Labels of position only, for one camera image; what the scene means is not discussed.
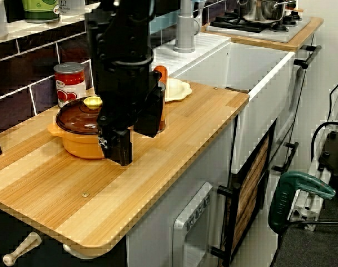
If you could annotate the dark lower cabinet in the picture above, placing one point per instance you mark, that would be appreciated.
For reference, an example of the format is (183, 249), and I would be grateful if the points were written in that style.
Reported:
(55, 247)

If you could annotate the green clamp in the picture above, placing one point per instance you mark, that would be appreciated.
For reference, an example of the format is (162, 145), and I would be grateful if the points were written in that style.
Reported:
(297, 183)

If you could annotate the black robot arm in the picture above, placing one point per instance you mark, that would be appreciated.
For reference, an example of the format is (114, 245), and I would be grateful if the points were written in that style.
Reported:
(133, 27)

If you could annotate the orange toy pot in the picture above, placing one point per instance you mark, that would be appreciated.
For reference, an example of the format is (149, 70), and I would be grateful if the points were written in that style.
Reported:
(80, 144)

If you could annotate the white kitchen cabinet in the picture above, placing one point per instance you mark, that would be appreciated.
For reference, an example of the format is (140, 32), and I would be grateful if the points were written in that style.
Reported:
(158, 180)

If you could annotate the cream cabinet peg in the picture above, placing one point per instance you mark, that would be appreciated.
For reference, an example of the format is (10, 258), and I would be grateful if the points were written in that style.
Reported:
(21, 249)

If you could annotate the black framed wooden door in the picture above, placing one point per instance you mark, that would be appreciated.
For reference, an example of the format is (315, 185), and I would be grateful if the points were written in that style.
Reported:
(252, 180)

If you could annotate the grey toy faucet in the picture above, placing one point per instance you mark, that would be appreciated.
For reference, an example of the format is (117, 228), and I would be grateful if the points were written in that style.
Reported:
(184, 30)

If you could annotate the grey toy stove hob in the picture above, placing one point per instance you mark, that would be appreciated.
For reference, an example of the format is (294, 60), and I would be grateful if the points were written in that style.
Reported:
(285, 34)

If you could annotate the brown lid yellow knob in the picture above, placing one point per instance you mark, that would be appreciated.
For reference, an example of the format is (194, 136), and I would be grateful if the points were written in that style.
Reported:
(74, 116)

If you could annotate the red toy sausage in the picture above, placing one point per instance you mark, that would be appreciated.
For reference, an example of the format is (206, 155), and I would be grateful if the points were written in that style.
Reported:
(161, 73)

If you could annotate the green labelled can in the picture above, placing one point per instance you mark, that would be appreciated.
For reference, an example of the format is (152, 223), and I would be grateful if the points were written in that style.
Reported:
(41, 11)

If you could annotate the steel cooking pot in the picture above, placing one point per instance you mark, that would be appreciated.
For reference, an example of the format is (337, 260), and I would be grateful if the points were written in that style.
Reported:
(258, 11)

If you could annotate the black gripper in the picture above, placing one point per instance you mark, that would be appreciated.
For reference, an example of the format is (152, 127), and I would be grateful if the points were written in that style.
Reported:
(124, 89)

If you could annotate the orange sauce jar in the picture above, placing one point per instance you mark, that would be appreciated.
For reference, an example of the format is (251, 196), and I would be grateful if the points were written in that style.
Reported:
(164, 119)

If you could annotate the white toy sink unit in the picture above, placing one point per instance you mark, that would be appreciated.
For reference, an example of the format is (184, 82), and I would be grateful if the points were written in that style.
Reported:
(255, 83)

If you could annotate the cream scalloped plate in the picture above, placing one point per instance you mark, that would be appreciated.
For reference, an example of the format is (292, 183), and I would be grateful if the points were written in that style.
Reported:
(176, 90)

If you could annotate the brass countertop screw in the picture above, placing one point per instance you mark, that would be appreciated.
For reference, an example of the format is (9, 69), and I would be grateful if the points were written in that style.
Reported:
(86, 194)

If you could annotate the grey toy appliance panel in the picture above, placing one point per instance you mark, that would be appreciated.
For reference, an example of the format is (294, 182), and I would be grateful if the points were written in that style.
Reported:
(191, 236)

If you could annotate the black burner grate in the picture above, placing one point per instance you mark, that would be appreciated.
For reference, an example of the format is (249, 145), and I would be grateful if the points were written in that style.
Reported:
(235, 23)

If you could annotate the red tomato can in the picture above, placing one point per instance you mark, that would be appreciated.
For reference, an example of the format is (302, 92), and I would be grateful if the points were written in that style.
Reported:
(69, 86)

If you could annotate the black box device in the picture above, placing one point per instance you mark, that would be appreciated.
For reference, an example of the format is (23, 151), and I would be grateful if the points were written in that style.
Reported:
(335, 150)

